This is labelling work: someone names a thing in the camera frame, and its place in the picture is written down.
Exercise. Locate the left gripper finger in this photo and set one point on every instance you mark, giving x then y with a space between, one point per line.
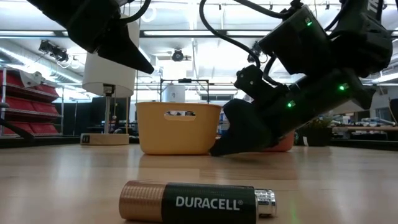
124 49

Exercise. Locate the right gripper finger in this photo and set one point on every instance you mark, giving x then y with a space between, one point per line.
245 127

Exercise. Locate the orange plastic bin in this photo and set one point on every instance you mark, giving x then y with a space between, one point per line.
284 144

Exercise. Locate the yellow plastic bin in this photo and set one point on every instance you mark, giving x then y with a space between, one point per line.
177 137

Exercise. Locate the spiky green potted plant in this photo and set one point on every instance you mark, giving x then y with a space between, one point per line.
315 137

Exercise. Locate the wooden workbench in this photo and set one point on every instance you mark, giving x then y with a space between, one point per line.
373 128

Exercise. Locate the long ceiling light fixture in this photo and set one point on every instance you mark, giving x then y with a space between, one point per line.
186 33

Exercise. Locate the white cylindrical tank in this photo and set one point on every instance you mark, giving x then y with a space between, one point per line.
174 93

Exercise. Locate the copper black Duracell battery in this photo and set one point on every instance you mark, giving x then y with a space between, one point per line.
202 202

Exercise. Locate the red bin shelf rack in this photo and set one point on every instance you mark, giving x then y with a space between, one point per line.
18 104

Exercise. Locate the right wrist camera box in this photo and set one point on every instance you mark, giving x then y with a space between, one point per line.
252 82

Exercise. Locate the black ceiling camera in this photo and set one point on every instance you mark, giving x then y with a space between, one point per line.
250 57
178 56
54 51

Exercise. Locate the black metal frame stand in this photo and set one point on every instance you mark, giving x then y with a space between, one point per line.
185 80

